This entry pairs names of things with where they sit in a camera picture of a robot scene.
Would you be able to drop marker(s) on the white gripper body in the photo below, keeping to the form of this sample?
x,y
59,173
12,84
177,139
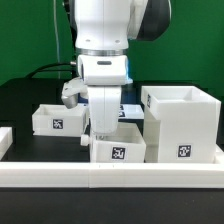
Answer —
x,y
104,105

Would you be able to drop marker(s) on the white drawer tray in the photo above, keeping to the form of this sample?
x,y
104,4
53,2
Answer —
x,y
57,120
126,145

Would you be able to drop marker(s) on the white drawer cabinet box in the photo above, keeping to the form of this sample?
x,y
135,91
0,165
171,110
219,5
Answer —
x,y
180,124

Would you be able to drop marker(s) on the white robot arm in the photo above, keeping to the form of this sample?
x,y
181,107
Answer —
x,y
103,29

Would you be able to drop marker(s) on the white marker sheet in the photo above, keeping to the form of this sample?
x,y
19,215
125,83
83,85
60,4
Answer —
x,y
131,111

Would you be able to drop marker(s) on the white front fence rail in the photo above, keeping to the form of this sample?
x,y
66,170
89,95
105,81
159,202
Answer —
x,y
118,175

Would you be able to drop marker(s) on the white fence rail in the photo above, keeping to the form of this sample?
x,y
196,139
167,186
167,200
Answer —
x,y
219,156
6,140
118,175

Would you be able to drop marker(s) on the white left fence rail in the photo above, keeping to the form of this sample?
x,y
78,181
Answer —
x,y
6,140

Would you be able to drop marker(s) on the white right fence rail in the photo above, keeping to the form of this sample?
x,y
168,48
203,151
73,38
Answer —
x,y
219,156

